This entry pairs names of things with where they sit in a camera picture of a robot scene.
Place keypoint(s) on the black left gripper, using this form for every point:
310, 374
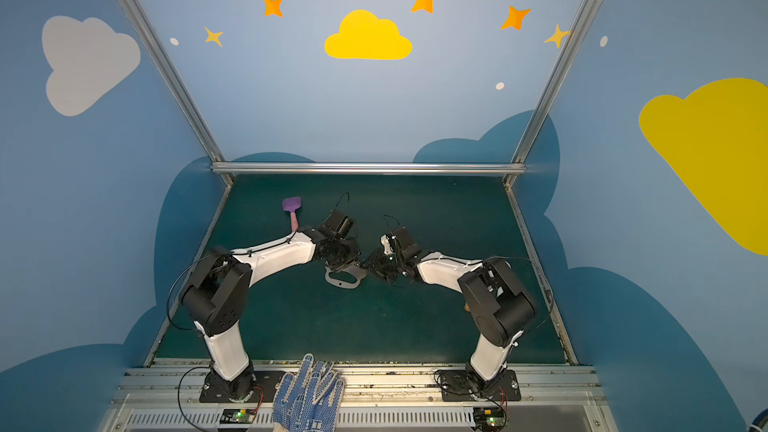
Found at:
339, 255

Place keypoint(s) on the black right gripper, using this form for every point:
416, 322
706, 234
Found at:
380, 261

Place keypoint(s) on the silver perforated metal plate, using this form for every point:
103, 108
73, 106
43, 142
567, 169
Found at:
347, 278

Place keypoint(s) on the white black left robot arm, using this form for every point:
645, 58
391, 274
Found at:
216, 295

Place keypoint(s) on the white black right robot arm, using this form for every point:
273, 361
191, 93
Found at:
500, 304

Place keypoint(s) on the blue dotted work gloves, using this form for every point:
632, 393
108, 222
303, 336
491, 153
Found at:
310, 399

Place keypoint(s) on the right green circuit board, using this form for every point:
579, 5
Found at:
492, 419

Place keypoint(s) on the green circuit board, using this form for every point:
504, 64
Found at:
492, 419
237, 416

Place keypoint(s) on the left green circuit board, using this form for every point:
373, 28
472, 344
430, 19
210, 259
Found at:
237, 416

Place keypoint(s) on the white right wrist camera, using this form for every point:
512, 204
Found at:
387, 244

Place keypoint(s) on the purple spade pink handle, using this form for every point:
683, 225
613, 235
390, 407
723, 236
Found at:
291, 205

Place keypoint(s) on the aluminium back frame rail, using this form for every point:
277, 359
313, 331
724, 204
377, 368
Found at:
367, 168

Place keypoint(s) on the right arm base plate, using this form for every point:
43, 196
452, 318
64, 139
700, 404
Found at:
458, 385

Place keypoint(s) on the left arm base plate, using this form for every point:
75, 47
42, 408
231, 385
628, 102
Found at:
248, 387

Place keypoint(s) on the aluminium left frame post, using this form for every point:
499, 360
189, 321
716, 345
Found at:
162, 60

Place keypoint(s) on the aluminium frame post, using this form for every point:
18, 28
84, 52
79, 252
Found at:
580, 26
162, 60

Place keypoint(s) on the aluminium right frame post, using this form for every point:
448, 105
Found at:
580, 26

